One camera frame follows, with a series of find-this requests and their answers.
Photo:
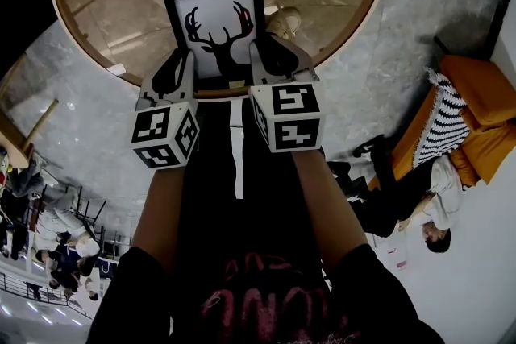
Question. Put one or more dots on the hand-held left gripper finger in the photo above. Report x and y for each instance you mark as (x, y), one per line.
(189, 80)
(165, 78)

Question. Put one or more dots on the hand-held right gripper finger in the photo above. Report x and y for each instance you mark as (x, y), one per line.
(258, 68)
(298, 60)

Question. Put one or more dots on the person's left forearm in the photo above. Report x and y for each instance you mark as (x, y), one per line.
(159, 213)

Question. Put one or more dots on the person's black printed shirt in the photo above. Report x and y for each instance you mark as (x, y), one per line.
(262, 302)

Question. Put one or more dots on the black white striped blanket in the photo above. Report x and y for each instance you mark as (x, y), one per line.
(443, 125)

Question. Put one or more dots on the person's black trousers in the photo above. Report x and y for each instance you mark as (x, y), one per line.
(209, 181)

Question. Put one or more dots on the framed deer antler picture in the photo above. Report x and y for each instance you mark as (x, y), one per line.
(213, 4)

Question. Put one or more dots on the white papers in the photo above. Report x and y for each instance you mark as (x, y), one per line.
(391, 251)

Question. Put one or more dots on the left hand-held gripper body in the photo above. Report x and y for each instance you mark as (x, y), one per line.
(151, 127)

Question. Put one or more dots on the person's beige shoe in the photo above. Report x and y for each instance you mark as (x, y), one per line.
(284, 22)

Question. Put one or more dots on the orange sofa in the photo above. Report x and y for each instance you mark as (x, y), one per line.
(483, 100)

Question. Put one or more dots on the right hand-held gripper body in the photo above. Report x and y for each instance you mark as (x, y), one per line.
(292, 100)

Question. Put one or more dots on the person's right forearm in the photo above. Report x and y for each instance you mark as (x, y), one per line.
(326, 209)

